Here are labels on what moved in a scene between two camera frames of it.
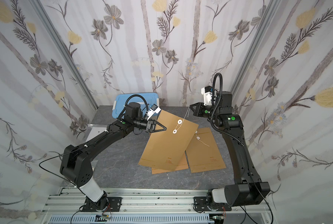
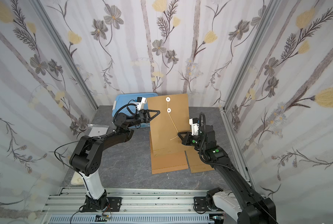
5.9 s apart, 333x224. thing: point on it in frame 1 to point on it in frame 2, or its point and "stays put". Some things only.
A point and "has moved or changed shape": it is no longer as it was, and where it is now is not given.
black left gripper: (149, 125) to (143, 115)
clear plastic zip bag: (94, 130) stays put
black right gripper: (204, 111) to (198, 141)
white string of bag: (180, 122) to (168, 110)
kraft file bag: (164, 149) has moved or changed shape
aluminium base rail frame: (81, 206) stays put
